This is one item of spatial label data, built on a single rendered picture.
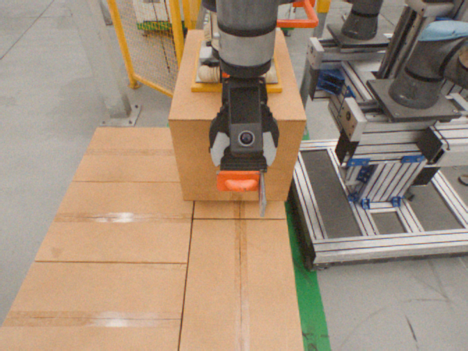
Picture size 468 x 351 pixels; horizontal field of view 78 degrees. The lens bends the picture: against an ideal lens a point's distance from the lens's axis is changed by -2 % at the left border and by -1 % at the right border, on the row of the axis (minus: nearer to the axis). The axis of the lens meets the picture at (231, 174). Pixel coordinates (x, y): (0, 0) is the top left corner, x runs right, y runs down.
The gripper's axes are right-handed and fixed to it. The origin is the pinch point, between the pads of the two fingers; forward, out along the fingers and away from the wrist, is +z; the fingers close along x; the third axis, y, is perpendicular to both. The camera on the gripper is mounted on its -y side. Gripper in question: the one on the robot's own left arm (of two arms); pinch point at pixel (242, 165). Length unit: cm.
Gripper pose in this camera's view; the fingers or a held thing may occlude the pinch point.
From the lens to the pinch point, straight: 54.1
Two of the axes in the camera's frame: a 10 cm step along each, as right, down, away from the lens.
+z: 0.1, 6.5, 7.6
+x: -10.0, 0.1, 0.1
